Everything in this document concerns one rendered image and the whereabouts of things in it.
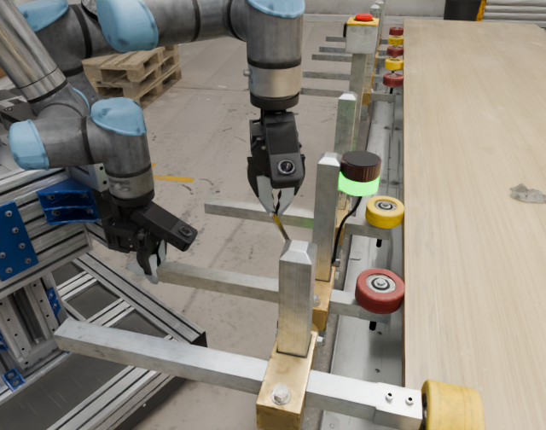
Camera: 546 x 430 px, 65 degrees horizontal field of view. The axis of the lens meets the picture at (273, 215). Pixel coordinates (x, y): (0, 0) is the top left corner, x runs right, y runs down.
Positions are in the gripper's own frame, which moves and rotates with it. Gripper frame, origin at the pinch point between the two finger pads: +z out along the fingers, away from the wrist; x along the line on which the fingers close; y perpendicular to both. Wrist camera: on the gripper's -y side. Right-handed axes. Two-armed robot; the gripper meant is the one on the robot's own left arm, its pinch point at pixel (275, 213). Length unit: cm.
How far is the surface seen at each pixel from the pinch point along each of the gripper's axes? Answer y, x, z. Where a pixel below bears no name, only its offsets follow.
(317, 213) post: -2.0, -6.6, -0.9
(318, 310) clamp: -10.0, -6.0, 13.2
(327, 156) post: -0.9, -7.7, -10.7
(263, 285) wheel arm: -2.1, 2.6, 14.3
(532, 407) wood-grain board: -32.1, -28.6, 9.5
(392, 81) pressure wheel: 105, -59, 15
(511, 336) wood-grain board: -21.2, -32.3, 9.9
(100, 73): 324, 112, 75
